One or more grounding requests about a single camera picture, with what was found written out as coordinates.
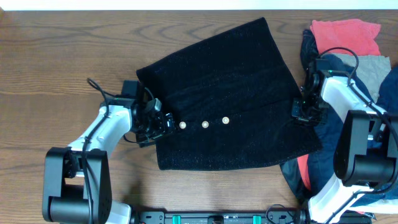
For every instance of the blue denim garment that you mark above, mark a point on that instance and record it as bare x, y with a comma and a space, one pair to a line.
320, 163

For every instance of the black sparkly skirt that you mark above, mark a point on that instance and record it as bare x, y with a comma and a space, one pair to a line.
234, 93

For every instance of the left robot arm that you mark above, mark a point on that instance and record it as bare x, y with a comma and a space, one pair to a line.
77, 183

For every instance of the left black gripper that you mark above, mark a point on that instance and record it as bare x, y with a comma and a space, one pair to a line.
161, 129

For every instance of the black mounting rail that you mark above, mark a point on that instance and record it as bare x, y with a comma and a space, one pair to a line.
277, 216

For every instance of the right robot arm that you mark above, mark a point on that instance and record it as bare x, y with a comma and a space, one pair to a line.
365, 159

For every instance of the white garment with label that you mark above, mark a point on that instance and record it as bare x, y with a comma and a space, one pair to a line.
381, 206

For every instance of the red folded garment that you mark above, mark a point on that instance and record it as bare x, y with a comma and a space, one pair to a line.
353, 34

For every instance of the grey garment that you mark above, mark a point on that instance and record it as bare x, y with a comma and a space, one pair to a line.
372, 70

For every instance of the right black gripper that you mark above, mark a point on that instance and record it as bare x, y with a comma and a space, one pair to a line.
296, 114

